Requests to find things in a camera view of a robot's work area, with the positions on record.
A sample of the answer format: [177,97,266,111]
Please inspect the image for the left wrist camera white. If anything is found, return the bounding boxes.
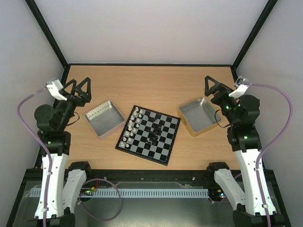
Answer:
[46,78,67,101]

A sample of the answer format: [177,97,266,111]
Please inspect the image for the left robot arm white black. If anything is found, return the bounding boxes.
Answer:
[25,78,91,227]

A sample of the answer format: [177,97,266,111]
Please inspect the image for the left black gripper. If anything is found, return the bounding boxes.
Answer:
[56,78,91,131]

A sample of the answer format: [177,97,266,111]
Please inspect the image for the gold tin box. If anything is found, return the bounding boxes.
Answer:
[177,97,221,137]

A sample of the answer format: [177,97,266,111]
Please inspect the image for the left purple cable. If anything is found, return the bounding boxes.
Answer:
[16,87,53,227]

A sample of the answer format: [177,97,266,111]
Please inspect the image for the light blue cable duct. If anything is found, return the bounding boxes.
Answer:
[25,188,210,199]

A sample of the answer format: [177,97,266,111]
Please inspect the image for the black chess pieces pile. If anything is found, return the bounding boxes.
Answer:
[146,113,164,146]

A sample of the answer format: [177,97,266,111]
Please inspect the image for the black silver chess board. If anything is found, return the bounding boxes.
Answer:
[115,105,181,166]

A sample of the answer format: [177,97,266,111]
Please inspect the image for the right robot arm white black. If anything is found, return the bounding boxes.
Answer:
[205,76,285,227]

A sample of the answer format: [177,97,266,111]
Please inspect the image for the white chess piece row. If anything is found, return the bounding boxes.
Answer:
[118,106,143,148]

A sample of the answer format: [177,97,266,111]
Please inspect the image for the black aluminium frame rail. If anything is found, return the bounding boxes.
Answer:
[22,168,277,187]

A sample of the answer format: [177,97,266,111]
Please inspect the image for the silver tin lid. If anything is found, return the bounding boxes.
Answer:
[85,100,125,140]

